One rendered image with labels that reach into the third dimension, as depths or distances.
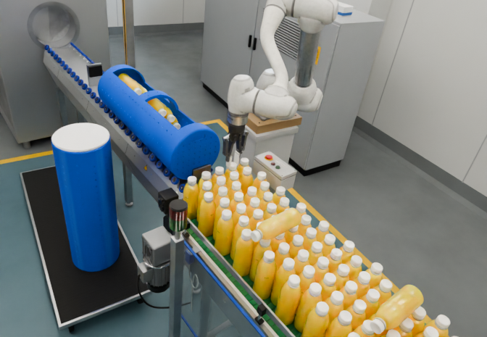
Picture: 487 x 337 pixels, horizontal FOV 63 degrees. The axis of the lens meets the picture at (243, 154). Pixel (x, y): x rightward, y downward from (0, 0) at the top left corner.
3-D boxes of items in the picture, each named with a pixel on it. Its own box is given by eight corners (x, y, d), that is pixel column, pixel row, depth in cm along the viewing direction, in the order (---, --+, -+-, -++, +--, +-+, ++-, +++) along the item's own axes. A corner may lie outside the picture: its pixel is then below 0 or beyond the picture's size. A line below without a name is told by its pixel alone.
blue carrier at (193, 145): (141, 102, 261) (140, 61, 245) (218, 170, 207) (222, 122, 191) (99, 111, 245) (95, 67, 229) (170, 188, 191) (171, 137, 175)
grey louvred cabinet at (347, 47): (233, 82, 545) (246, -32, 466) (341, 165, 400) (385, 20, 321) (198, 87, 519) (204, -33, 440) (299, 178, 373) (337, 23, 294)
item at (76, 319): (89, 172, 345) (88, 158, 337) (152, 305, 243) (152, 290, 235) (22, 187, 319) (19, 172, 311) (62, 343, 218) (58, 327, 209)
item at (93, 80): (102, 82, 283) (100, 62, 275) (104, 85, 281) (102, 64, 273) (88, 85, 278) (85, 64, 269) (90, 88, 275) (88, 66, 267)
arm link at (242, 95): (222, 111, 166) (251, 119, 163) (225, 77, 158) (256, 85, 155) (231, 102, 175) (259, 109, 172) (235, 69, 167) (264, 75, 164)
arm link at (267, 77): (258, 96, 251) (263, 62, 240) (285, 103, 248) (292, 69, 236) (250, 105, 238) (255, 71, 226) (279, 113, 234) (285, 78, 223)
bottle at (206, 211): (194, 228, 176) (196, 196, 166) (207, 222, 180) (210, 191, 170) (203, 238, 171) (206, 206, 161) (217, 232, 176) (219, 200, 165)
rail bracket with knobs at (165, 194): (174, 202, 190) (175, 185, 184) (182, 211, 185) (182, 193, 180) (156, 209, 184) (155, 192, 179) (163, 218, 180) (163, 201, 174)
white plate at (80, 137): (109, 148, 197) (109, 151, 198) (109, 121, 219) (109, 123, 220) (48, 152, 189) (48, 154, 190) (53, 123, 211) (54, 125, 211)
